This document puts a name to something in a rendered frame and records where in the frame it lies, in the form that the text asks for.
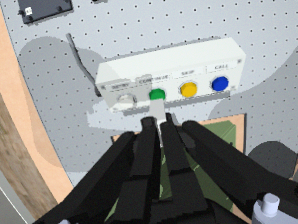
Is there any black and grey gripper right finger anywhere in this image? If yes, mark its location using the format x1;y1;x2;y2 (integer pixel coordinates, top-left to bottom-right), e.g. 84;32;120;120
156;98;298;224

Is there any white button panel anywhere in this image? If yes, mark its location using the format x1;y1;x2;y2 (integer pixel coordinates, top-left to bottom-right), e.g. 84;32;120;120
66;33;246;113

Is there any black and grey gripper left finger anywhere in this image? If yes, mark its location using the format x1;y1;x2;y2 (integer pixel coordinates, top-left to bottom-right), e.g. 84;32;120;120
32;99;163;224

